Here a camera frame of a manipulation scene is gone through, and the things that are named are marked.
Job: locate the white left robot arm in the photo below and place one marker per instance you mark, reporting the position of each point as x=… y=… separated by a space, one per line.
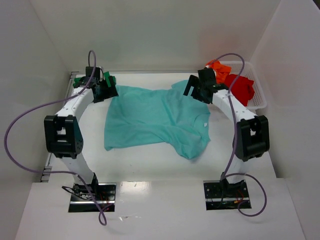
x=62 y=131

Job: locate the orange t shirt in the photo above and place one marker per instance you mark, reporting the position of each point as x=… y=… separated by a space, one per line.
x=221 y=71

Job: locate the teal t shirt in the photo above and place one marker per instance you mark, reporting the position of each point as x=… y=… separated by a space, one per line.
x=140 y=116

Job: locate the white plastic basket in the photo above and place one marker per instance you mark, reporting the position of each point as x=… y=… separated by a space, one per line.
x=259 y=100

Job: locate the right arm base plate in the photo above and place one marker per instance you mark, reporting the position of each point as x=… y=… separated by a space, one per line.
x=219 y=197

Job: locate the green folded t shirt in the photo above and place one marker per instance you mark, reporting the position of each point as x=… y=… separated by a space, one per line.
x=109 y=79

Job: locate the red t shirt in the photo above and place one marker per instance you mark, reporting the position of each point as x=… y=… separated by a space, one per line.
x=242 y=89

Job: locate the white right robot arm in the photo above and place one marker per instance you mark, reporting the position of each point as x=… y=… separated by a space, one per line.
x=251 y=132

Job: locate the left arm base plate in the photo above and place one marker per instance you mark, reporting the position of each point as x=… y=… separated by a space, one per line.
x=82 y=202

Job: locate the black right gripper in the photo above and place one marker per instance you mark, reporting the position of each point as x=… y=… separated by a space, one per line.
x=197 y=88

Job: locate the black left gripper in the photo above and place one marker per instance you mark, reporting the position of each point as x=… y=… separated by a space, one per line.
x=105 y=90

